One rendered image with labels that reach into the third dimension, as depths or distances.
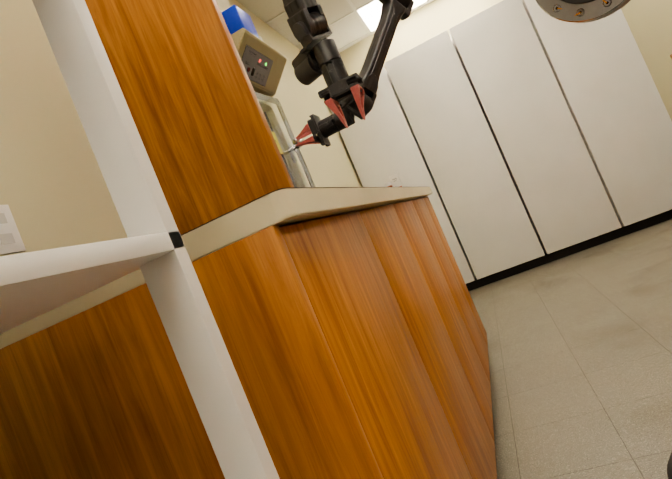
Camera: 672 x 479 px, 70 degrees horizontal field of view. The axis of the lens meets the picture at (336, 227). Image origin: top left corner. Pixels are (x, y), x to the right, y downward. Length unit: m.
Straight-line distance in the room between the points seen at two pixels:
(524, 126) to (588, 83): 0.57
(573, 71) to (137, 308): 4.13
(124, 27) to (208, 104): 0.35
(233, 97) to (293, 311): 0.83
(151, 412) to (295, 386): 0.23
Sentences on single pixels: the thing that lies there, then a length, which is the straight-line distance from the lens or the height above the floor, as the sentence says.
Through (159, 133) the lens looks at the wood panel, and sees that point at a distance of 1.46.
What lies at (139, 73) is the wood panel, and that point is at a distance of 1.53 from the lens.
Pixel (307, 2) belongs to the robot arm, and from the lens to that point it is 1.21.
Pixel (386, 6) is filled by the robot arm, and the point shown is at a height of 1.47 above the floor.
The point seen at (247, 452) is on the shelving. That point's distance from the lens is 0.51.
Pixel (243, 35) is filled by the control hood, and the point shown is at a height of 1.49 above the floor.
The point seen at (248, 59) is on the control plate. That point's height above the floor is 1.45.
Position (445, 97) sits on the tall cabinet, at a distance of 4.44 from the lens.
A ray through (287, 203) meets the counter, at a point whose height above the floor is 0.92.
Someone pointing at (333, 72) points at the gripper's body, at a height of 1.22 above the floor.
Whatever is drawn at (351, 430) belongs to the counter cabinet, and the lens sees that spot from 0.66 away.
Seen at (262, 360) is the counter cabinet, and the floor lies 0.74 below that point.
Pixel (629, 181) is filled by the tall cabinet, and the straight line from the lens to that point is 4.52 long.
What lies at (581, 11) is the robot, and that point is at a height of 1.06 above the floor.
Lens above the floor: 0.84
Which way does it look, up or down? 2 degrees up
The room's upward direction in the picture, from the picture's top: 23 degrees counter-clockwise
